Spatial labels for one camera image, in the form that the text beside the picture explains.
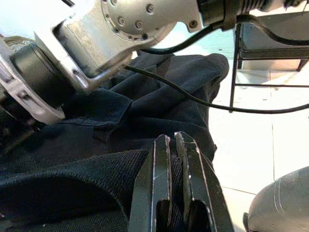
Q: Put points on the grey robot leg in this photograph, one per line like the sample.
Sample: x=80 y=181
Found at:
x=285 y=200

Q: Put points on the black cloth garment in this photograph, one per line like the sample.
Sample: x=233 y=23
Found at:
x=154 y=101

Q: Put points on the black metal frame shelf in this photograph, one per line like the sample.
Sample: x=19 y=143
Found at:
x=270 y=52

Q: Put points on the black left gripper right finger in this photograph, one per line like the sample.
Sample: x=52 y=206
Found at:
x=202 y=198

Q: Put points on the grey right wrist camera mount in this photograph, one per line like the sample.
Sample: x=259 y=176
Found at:
x=26 y=101

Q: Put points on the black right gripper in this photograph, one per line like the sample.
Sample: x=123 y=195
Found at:
x=12 y=135

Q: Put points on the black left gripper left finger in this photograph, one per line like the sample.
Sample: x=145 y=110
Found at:
x=152 y=193

